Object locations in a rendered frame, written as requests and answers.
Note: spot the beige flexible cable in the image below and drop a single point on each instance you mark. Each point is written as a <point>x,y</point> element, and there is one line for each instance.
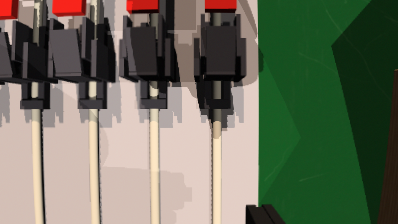
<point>36,127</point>

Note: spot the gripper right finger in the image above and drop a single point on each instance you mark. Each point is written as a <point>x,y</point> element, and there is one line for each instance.
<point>271,214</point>

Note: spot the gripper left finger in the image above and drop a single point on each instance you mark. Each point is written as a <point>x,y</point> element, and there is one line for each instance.
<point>254,215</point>

